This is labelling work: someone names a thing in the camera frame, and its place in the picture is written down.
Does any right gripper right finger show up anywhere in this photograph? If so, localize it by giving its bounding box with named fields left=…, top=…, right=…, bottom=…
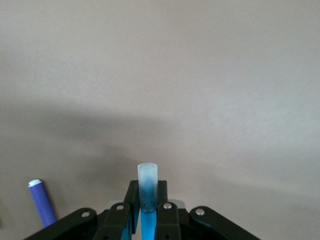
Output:
left=154, top=179, right=261, bottom=240

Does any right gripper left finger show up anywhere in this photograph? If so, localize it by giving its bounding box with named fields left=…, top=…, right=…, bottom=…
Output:
left=23, top=179, right=141, bottom=240

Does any blue marker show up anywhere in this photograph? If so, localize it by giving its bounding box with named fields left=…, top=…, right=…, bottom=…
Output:
left=137, top=162, right=159, bottom=240

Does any purple marker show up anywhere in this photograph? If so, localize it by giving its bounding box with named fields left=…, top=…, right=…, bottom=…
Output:
left=27, top=178, right=58, bottom=229

